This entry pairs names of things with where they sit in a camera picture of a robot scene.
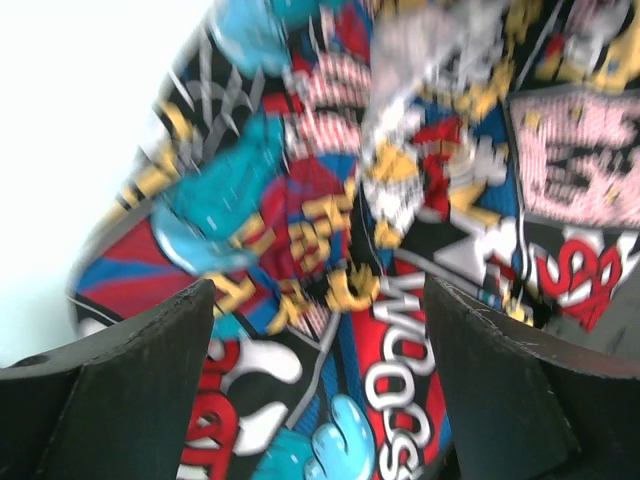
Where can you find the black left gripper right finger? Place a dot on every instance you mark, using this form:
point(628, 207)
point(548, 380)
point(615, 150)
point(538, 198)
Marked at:
point(523, 404)

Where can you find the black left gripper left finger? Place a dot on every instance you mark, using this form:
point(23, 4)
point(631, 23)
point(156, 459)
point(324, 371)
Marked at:
point(113, 405)

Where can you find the comic print shorts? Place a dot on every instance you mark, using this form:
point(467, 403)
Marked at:
point(318, 161)

